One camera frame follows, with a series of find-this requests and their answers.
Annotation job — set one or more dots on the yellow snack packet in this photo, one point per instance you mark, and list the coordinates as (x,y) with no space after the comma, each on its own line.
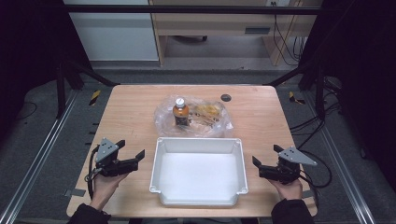
(208,114)

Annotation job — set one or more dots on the round table grommet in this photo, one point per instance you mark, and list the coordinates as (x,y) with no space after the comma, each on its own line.
(226,97)

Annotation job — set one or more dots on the grey tape strip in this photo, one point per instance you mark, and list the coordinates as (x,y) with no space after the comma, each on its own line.
(74,192)

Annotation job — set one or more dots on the clear plastic bag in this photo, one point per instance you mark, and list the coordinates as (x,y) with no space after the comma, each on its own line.
(193,117)

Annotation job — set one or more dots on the black metal frame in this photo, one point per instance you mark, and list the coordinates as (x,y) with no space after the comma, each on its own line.
(73,70)

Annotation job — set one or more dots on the wooden desk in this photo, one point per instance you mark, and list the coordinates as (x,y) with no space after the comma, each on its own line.
(214,29)

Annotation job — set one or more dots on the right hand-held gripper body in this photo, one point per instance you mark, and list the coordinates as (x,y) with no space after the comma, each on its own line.
(286,165)

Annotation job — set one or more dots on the white cabinet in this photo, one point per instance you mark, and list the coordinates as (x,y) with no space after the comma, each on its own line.
(115,34)

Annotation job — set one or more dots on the white plastic bin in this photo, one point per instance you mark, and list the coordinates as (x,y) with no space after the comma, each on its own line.
(199,173)

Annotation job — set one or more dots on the yellow black floor tape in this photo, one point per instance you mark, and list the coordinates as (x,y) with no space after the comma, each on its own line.
(294,98)
(95,97)

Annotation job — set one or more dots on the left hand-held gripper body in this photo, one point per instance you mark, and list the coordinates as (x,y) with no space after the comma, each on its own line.
(109,158)

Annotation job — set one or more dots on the person's right hand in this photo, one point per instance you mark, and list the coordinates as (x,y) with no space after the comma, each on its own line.
(289,188)

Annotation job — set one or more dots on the amber drink bottle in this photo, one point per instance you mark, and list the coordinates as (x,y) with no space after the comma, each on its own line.
(181,112)

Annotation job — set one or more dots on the person's left hand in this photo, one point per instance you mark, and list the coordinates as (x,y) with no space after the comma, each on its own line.
(106,188)

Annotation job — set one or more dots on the aluminium floor rail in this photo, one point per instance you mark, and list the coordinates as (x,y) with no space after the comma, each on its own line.
(39,155)
(341,161)

